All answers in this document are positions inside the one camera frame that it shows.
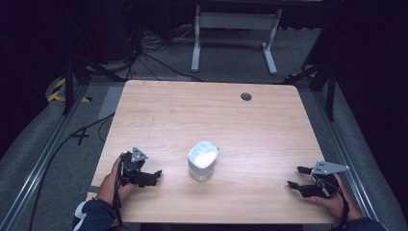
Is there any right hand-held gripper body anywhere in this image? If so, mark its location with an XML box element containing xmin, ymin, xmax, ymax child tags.
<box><xmin>299</xmin><ymin>160</ymin><xmax>350</xmax><ymax>198</ymax></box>

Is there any person's right hand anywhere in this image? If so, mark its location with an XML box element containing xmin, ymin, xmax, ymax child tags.
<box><xmin>309</xmin><ymin>173</ymin><xmax>363</xmax><ymax>222</ymax></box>

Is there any person's left hand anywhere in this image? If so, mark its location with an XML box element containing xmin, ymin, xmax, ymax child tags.
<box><xmin>96</xmin><ymin>156</ymin><xmax>137</xmax><ymax>206</ymax></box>

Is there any white metal desk frame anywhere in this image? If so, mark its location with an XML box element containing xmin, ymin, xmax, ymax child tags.
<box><xmin>191</xmin><ymin>4</ymin><xmax>283</xmax><ymax>77</ymax></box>

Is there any bundle of black floor cables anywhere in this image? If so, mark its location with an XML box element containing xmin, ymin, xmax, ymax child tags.
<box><xmin>124</xmin><ymin>25</ymin><xmax>204</xmax><ymax>83</ymax></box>

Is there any clear jar with white lid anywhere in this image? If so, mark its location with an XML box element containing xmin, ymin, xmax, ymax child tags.
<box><xmin>187</xmin><ymin>140</ymin><xmax>220</xmax><ymax>183</ymax></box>

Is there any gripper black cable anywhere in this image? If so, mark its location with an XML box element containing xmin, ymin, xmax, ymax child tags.
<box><xmin>315</xmin><ymin>178</ymin><xmax>351</xmax><ymax>231</ymax></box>
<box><xmin>112</xmin><ymin>153</ymin><xmax>127</xmax><ymax>227</ymax></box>

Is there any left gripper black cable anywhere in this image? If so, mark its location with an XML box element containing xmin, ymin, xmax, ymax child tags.
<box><xmin>112</xmin><ymin>153</ymin><xmax>127</xmax><ymax>227</ymax></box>

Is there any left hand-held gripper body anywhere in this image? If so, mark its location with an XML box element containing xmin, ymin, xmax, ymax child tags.
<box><xmin>118</xmin><ymin>146</ymin><xmax>159</xmax><ymax>189</ymax></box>

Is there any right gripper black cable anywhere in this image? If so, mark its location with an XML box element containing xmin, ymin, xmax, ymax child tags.
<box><xmin>315</xmin><ymin>178</ymin><xmax>351</xmax><ymax>231</ymax></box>

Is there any black floor cable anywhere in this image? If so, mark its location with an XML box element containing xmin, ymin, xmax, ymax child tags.
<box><xmin>28</xmin><ymin>112</ymin><xmax>116</xmax><ymax>231</ymax></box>

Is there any black metal stand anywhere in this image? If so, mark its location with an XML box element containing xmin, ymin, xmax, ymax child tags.
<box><xmin>61</xmin><ymin>54</ymin><xmax>127</xmax><ymax>116</ymax></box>
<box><xmin>282</xmin><ymin>18</ymin><xmax>342</xmax><ymax>122</ymax></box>

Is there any grey floor rail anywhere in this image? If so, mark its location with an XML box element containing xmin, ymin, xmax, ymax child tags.
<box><xmin>0</xmin><ymin>84</ymin><xmax>91</xmax><ymax>231</ymax></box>
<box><xmin>311</xmin><ymin>91</ymin><xmax>380</xmax><ymax>222</ymax></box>

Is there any yellow black floor tape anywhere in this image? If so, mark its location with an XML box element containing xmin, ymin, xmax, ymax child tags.
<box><xmin>47</xmin><ymin>77</ymin><xmax>93</xmax><ymax>104</ymax></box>

